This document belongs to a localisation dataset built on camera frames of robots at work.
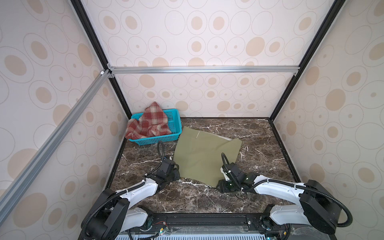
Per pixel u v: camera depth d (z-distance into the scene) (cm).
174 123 116
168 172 69
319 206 42
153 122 111
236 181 66
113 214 41
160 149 101
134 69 92
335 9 69
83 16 70
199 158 93
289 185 49
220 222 75
